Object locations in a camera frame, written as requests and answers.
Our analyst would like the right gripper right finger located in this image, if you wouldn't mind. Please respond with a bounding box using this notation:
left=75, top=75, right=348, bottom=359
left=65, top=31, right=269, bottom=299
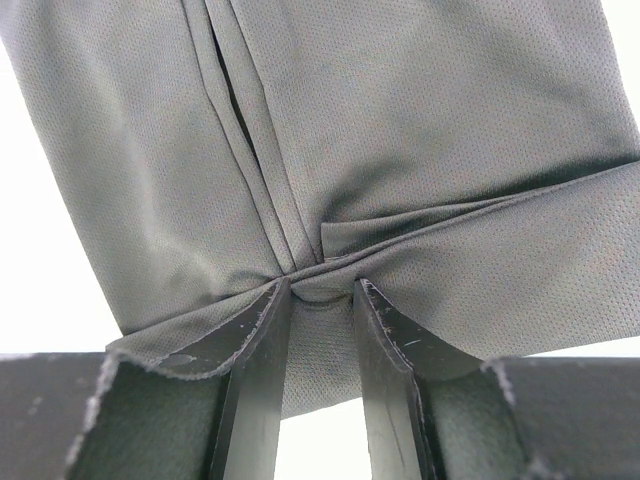
left=353, top=279, right=527, bottom=479

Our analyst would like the grey t shirt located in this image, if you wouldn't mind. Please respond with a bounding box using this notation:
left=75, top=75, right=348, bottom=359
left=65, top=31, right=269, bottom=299
left=1, top=1, right=639, bottom=417

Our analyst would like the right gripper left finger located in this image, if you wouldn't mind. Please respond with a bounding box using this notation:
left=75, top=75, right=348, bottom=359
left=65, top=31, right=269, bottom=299
left=65, top=280, right=291, bottom=479

